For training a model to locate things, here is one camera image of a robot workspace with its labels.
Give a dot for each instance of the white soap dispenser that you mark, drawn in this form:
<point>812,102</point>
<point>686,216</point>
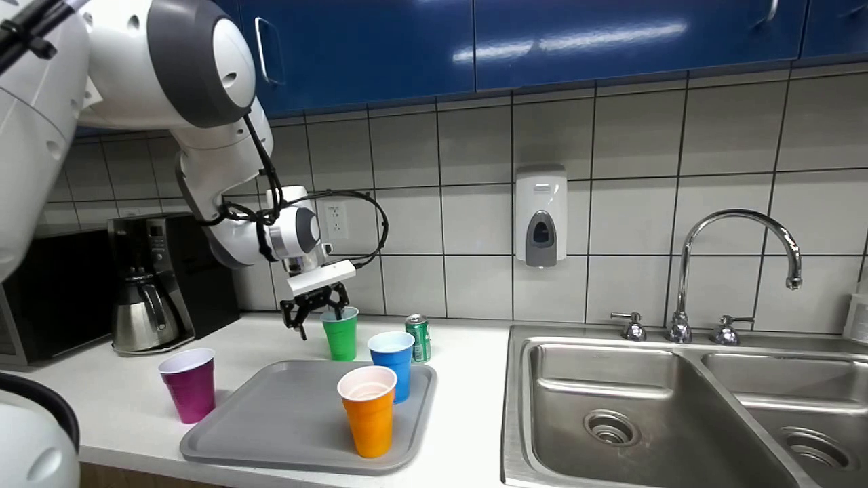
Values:
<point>541,218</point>

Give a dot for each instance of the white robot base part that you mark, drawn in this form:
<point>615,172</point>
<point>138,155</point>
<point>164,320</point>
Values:
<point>39,438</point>

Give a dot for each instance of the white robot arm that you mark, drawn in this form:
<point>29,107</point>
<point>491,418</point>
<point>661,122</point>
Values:
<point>176,65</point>

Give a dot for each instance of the purple plastic cup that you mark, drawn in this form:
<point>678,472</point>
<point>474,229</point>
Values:
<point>191,384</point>

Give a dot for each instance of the steel coffee carafe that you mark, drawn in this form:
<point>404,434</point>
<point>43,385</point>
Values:
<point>145,317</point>

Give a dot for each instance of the black steel coffee maker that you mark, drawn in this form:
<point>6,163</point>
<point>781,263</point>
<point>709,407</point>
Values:
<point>173,250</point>

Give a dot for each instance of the grey plastic tray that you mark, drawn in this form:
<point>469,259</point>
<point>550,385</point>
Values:
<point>288,415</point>

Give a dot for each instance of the chrome sink faucet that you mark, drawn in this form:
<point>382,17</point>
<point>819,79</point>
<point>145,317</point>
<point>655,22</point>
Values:
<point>722,275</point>

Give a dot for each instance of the black microwave oven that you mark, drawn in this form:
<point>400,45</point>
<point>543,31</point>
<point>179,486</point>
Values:
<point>58,301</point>

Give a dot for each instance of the orange plastic cup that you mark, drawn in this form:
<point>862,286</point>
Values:
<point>367,396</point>

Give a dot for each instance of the stainless steel double sink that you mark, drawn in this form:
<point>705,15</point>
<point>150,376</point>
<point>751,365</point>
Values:
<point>588,410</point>

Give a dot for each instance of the blue plastic cup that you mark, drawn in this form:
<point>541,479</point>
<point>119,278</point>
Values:
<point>393,350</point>

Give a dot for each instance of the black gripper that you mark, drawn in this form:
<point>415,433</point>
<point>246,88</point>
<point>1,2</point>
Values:
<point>314,298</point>

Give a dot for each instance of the green plastic cup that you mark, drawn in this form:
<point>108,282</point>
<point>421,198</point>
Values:
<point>340,332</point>

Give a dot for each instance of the blue upper cabinets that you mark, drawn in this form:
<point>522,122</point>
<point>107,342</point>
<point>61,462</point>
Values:
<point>329,54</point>

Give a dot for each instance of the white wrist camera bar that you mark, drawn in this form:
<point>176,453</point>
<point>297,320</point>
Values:
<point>320,278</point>

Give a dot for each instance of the green soda can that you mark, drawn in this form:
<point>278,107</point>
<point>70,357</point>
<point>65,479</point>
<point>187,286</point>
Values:
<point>419,330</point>

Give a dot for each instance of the white wall outlet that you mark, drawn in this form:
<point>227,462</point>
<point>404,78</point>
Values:
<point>335,221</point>

